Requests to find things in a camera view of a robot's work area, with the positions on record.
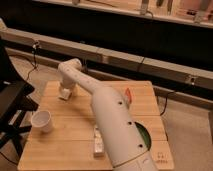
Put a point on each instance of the green ceramic bowl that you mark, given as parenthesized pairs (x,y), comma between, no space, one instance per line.
(145,135)

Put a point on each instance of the orange carrot toy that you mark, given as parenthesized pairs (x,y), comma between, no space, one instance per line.
(128,95)

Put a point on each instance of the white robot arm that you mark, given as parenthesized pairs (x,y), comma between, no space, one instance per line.
(124,145)

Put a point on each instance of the grey wall rail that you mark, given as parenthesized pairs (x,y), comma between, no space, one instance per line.
(166,70)

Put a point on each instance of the white sponge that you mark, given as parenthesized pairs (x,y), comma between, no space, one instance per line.
(65,95)

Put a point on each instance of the black chair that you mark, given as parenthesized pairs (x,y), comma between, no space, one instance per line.
(14,102)

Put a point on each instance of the white paper cup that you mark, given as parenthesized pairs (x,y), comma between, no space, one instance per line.
(42,120)

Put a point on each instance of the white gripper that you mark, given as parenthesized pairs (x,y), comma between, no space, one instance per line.
(66,85)

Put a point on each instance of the clear small bottle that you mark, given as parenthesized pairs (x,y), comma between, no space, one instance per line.
(99,149)

